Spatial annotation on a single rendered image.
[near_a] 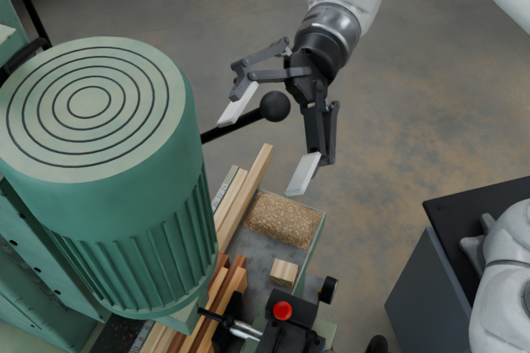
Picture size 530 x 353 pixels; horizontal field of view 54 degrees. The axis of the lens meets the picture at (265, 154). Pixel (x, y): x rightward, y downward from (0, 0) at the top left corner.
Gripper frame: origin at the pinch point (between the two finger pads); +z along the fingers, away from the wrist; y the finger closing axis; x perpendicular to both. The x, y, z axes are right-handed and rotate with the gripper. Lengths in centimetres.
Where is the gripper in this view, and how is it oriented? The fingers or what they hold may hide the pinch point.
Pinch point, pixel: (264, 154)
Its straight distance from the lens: 66.1
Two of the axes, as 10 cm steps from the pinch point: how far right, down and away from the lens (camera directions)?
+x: 6.8, -1.6, -7.2
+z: -4.0, 7.5, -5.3
